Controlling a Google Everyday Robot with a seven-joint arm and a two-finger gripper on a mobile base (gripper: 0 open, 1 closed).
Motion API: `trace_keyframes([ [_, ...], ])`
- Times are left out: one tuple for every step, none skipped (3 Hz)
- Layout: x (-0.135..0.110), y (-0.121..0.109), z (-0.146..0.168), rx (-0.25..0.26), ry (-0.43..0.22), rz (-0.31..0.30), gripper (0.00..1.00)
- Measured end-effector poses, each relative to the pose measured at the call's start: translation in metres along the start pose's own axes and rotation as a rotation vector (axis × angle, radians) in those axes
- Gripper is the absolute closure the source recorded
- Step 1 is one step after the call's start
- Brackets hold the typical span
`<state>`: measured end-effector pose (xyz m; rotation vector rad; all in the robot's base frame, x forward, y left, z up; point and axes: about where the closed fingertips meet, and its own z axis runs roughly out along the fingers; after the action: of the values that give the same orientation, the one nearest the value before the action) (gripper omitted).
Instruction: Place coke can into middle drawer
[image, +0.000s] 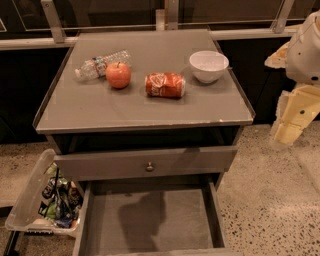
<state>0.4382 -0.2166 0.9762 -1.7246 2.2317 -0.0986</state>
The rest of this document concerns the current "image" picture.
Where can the clear plastic water bottle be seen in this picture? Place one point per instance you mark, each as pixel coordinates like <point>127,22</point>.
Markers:
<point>95,67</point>

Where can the red coke can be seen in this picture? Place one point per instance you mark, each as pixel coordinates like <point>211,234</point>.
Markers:
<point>167,85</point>

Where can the white ceramic bowl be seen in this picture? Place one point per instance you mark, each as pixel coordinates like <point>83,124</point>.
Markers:
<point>208,66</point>

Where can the round metal drawer knob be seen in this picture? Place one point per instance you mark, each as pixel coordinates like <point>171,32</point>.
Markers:
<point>150,167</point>

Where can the metal railing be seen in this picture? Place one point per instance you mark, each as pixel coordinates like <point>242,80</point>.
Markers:
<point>35,24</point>

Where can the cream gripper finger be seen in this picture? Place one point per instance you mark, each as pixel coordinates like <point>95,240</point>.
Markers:
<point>278,59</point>
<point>295,111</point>

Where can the grey top drawer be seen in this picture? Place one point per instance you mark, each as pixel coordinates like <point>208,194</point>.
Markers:
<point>132,164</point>

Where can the open grey middle drawer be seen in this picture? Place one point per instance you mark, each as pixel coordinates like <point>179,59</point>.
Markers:
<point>166,216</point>

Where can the grey drawer cabinet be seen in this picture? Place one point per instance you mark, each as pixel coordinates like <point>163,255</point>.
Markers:
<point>93,117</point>

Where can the clear plastic storage bin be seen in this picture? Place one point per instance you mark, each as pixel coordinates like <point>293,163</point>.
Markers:
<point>24,216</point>

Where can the snack packets in bin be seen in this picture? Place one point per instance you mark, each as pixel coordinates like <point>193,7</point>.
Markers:
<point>63,200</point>

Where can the red apple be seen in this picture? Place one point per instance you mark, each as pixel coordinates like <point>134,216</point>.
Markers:
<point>118,75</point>

